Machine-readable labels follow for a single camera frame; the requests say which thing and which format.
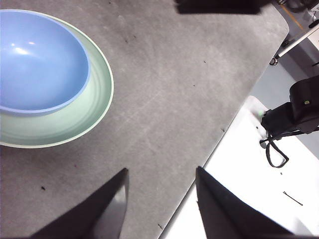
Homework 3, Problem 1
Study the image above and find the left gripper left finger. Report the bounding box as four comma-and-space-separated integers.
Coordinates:
29, 168, 130, 239

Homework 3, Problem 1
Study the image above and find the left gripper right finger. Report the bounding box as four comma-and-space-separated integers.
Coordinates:
195, 166, 297, 239

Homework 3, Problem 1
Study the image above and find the green round plate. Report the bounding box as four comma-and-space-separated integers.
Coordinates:
0, 9, 115, 149

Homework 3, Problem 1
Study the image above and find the blue ribbed bowl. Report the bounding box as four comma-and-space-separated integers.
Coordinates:
0, 9, 91, 118

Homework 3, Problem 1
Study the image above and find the thin black pin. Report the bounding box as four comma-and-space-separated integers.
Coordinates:
283, 191, 304, 206

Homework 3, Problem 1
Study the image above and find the dark grey table mat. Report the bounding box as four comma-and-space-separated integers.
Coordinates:
0, 0, 290, 239

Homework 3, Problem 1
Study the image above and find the white stand pole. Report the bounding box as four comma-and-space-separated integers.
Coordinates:
270, 24, 319, 66

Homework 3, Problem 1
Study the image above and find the black flat bar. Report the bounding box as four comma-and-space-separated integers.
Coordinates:
174, 0, 272, 15

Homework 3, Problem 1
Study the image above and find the black looped cable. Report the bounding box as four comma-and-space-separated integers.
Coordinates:
259, 134, 289, 168

